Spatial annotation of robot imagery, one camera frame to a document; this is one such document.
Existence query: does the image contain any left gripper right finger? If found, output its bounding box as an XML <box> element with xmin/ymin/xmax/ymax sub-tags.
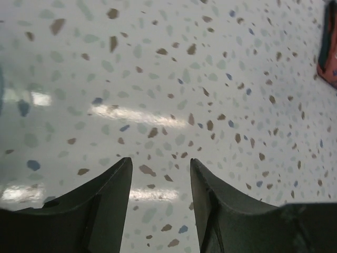
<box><xmin>190</xmin><ymin>159</ymin><xmax>284</xmax><ymax>252</ymax></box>

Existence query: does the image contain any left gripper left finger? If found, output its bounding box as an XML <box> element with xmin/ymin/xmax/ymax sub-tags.
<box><xmin>15</xmin><ymin>158</ymin><xmax>133</xmax><ymax>252</ymax></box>

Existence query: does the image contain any red tank top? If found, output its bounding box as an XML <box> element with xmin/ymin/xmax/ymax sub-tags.
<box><xmin>316</xmin><ymin>1</ymin><xmax>336</xmax><ymax>89</ymax></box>

